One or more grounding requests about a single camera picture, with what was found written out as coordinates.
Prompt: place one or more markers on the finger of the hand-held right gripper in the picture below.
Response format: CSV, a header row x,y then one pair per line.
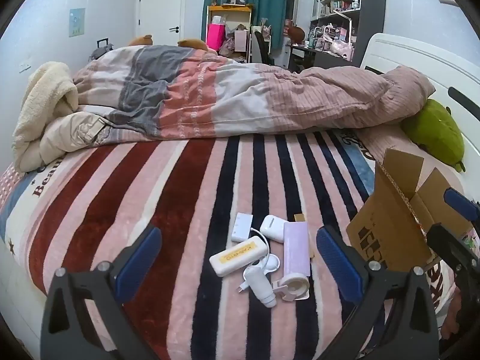
x,y
459,202
450,243

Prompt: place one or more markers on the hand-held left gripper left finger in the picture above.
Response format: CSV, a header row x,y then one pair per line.
x,y
138,262

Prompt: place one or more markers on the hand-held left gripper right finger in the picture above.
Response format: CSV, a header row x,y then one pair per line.
x,y
339,262

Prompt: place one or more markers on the lavender rectangular box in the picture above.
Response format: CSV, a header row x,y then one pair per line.
x,y
296,247

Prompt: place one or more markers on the white tape dispenser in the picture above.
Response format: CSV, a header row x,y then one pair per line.
x,y
294,288

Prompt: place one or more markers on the cardboard box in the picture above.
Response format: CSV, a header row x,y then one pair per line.
x,y
390,228

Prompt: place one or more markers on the white earbuds case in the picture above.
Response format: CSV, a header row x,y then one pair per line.
x,y
273,228

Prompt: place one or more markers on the white charger plug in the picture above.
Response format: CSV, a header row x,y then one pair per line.
x,y
258,285

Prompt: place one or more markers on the white power bank yellow label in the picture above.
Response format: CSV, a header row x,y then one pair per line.
x,y
236,257

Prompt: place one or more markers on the white hub adapter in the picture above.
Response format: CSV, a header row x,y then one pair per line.
x,y
241,228

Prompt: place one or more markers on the person's right hand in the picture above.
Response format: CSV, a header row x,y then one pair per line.
x,y
452,317

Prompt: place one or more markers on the small gold box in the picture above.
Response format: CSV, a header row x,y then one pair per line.
x,y
299,218

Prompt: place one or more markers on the striped fleece blanket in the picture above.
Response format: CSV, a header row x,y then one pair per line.
x,y
168,195

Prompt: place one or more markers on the green plush toy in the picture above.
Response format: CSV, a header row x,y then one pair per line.
x,y
437,131

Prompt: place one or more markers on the beige quilt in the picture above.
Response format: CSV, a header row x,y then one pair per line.
x,y
71,133

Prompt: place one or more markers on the white headboard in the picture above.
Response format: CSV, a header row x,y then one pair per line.
x,y
412,54

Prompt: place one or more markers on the pink grey striped duvet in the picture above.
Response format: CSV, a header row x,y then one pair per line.
x,y
243,97

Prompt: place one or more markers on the cream fleece blanket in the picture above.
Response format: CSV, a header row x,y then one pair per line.
x,y
45,93

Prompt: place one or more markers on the dark desk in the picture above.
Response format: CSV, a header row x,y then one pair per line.
x,y
322,58

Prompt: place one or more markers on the dark bookshelf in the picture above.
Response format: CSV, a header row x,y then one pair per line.
x,y
371,15

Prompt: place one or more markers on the dark suitcase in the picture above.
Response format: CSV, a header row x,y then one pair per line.
x,y
101,49

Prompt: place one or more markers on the brown plush toy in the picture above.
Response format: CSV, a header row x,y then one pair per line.
x,y
141,40
192,44

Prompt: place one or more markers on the black desk chair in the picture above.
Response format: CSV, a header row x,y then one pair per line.
x,y
260,48

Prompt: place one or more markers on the brown capybara plush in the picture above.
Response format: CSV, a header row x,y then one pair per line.
x,y
296,32

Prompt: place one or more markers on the pink bottle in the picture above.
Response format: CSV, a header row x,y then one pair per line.
x,y
216,36

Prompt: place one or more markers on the white door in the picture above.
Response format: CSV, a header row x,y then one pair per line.
x,y
161,11

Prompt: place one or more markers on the yellow shelf unit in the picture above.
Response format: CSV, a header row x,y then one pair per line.
x,y
229,9

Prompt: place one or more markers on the teal curtain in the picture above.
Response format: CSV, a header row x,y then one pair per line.
x,y
266,3

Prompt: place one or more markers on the blue wall poster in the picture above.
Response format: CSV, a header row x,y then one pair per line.
x,y
77,22

